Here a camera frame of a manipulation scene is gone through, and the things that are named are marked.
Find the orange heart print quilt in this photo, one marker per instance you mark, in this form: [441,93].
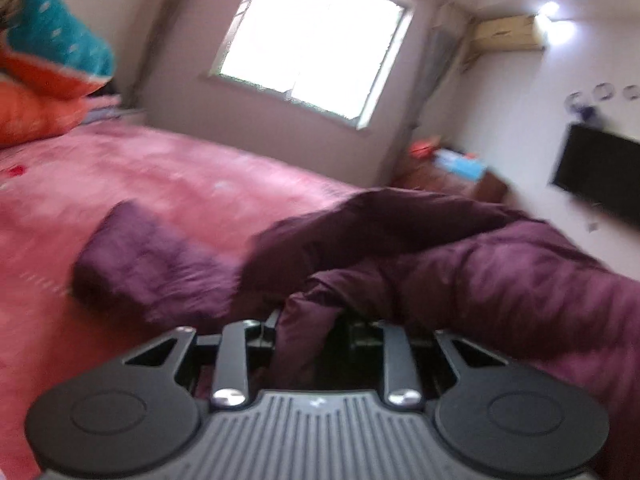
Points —
[35,115]

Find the blue box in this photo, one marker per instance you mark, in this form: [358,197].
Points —
[460,162]

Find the grey checked curtain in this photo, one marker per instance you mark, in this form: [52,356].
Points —
[442,60]

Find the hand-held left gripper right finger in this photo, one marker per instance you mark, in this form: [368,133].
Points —
[397,360]

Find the wall air conditioner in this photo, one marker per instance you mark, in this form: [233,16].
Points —
[507,32]

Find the pink bed blanket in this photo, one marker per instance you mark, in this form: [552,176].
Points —
[165,180]

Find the purple down jacket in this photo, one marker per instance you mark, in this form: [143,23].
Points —
[450,270]

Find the wooden dresser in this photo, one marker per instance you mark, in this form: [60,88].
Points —
[480,187]

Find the red box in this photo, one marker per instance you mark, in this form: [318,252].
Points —
[424,149]

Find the window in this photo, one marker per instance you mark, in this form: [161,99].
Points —
[310,35]

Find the teal and orange folded quilt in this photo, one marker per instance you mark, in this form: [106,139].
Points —
[55,35]

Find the black wall television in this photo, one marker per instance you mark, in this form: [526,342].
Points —
[597,170]

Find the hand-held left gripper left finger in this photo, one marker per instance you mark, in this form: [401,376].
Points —
[235,357]

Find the folded blue cloth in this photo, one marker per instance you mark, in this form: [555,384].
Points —
[112,110]

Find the round wall stickers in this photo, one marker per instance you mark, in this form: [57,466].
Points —
[602,92]

